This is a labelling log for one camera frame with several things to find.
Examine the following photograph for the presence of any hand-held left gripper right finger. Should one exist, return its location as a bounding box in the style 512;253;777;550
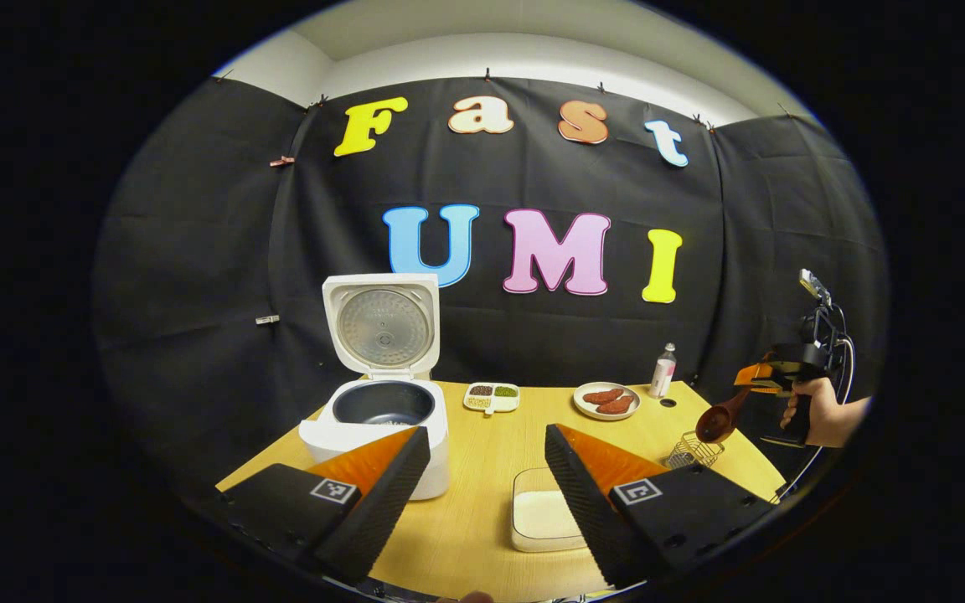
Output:
544;423;787;590

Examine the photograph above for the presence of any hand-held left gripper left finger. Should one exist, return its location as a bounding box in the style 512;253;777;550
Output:
214;425;431;587

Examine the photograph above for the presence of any clear tray of white rice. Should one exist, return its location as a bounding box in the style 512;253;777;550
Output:
510;466;588;554

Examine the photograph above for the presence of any brown wooden spoon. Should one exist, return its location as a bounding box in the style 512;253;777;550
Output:
694;381;764;445

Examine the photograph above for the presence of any metal wire chopstick holder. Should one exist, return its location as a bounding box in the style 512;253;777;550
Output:
665;430;725;470

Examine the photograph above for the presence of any white rice cooker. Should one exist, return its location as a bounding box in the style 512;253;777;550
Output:
298;273;451;502

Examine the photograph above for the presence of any clear bottle pink label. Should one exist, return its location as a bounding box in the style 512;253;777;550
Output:
648;343;678;399

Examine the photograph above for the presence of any white round plate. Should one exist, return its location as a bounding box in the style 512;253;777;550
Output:
573;382;642;421

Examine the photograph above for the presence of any white divided grain dish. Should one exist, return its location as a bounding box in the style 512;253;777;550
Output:
463;382;521;416

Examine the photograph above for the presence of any black backdrop cloth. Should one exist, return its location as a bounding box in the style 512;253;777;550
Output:
95;71;890;495

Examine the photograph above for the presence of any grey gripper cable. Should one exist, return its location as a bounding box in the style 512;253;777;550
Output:
771;331;859;503

